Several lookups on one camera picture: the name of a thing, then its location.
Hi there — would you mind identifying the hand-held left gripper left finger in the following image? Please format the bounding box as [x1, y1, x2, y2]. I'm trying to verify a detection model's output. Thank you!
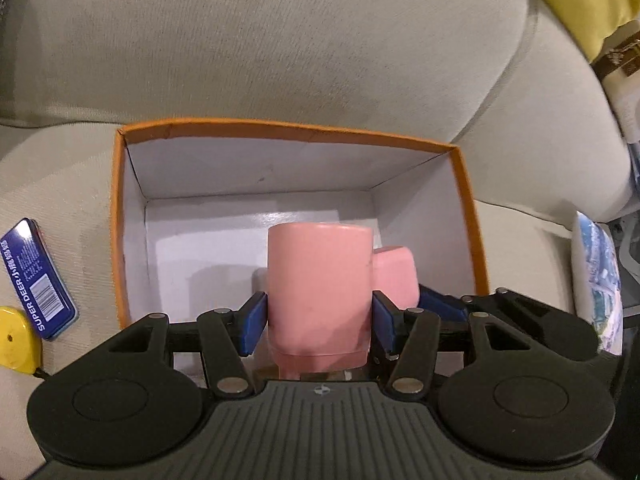
[107, 292, 269, 395]

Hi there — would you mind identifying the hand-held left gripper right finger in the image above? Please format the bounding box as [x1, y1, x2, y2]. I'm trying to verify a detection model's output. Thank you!
[371, 291, 531, 395]

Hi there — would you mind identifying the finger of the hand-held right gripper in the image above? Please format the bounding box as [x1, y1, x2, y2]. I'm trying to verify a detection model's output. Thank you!
[419, 285, 601, 362]

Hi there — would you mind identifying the pink cup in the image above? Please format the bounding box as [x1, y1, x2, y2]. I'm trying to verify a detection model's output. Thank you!
[266, 222, 420, 377]

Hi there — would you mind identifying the orange cardboard box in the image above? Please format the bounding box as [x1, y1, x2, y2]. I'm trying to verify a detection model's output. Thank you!
[111, 118, 490, 356]

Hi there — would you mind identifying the white blue printed packet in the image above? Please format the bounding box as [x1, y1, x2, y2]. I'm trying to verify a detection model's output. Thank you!
[570, 210, 625, 357]

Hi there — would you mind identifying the blue tin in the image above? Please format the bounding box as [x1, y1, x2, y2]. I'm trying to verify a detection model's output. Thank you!
[0, 217, 80, 342]

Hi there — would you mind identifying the yellow tape measure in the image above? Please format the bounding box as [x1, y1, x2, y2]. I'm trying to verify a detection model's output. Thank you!
[0, 306, 45, 377]

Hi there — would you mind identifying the beige sofa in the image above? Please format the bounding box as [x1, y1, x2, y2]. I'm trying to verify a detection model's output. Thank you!
[0, 0, 636, 461]

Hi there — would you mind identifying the beige bag with brown ribbon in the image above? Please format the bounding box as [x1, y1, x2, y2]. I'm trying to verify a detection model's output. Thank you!
[590, 25, 640, 136]

